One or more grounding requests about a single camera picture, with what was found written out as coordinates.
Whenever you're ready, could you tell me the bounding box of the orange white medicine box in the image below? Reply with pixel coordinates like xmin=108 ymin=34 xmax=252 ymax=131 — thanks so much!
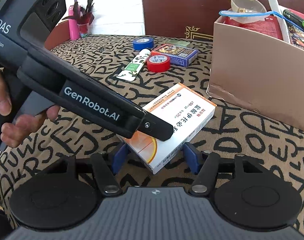
xmin=119 ymin=83 xmax=217 ymax=174

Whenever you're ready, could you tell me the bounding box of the white floral cream tube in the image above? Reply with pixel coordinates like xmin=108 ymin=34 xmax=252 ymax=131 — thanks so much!
xmin=117 ymin=49 xmax=151 ymax=82

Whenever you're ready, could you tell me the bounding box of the red tape roll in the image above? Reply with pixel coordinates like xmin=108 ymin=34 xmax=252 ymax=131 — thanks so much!
xmin=146 ymin=55 xmax=170 ymax=73

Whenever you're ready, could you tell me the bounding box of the playing card box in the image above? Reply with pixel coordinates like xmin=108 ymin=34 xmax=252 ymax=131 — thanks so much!
xmin=151 ymin=43 xmax=198 ymax=67

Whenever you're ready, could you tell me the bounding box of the green small box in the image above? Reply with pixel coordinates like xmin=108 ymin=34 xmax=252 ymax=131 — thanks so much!
xmin=165 ymin=39 xmax=192 ymax=48

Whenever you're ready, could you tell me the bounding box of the blue tape roll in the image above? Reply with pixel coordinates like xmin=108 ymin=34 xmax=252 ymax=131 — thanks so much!
xmin=132 ymin=37 xmax=154 ymax=51

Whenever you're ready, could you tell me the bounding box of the person's left hand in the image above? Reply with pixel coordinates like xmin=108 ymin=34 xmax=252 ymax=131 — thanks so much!
xmin=0 ymin=70 xmax=60 ymax=150

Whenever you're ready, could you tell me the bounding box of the pink bottle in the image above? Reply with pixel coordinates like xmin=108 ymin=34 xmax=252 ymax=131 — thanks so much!
xmin=68 ymin=0 xmax=80 ymax=40

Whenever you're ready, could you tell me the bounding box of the red pen cup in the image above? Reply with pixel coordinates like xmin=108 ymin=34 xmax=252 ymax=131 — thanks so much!
xmin=77 ymin=22 xmax=91 ymax=38

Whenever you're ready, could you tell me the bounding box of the cardboard storage box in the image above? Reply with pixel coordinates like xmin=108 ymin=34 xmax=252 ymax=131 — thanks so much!
xmin=207 ymin=16 xmax=304 ymax=131

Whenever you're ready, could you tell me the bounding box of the dark wooden headboard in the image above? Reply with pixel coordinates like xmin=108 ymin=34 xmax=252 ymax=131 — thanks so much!
xmin=139 ymin=0 xmax=304 ymax=42

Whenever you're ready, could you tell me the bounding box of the blue rimmed strainer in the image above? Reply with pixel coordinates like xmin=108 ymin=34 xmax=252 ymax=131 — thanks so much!
xmin=219 ymin=10 xmax=302 ymax=31

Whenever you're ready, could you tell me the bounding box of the bamboo brush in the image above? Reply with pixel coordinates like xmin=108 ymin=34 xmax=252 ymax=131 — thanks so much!
xmin=237 ymin=8 xmax=248 ymax=13

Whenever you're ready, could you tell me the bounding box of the red booklet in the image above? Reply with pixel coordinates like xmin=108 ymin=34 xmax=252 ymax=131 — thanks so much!
xmin=224 ymin=15 xmax=283 ymax=40

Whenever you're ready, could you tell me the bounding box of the clear plastic measuring cup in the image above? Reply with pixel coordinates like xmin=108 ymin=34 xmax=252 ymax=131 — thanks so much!
xmin=231 ymin=0 xmax=267 ymax=23

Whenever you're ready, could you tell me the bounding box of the white plastic knife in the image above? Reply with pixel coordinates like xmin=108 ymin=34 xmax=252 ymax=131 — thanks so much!
xmin=268 ymin=0 xmax=290 ymax=43

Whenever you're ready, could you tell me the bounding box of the black green marker pen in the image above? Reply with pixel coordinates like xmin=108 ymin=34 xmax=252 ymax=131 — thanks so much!
xmin=282 ymin=9 xmax=304 ymax=32

